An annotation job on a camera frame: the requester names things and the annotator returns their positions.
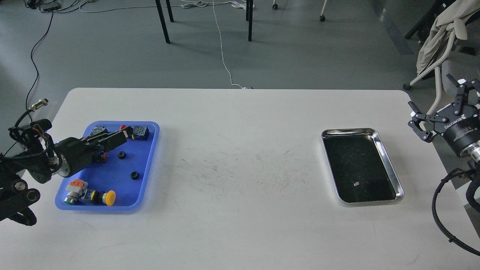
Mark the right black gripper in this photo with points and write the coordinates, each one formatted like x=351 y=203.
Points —
x=461 y=129

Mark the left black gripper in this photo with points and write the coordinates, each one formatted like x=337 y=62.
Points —
x=76 y=155

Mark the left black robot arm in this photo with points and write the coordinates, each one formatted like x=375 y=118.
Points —
x=43 y=158

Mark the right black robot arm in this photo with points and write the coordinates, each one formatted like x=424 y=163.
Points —
x=471 y=188

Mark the small grey contact block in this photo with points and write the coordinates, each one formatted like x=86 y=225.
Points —
x=98 y=129

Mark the blue plastic tray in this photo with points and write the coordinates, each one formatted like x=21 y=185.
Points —
x=114 y=174

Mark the chair with beige jacket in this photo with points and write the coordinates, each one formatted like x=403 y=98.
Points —
x=448 y=26

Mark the stainless steel tray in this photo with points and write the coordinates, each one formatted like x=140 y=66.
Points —
x=360 y=167

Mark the black table legs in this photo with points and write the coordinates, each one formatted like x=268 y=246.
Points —
x=247 y=5

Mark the green push button switch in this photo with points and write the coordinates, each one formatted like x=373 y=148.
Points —
x=99 y=157

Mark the yellow push button switch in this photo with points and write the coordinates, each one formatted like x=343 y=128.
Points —
x=101 y=197

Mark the grey switch orange top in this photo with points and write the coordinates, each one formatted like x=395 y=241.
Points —
x=75 y=190

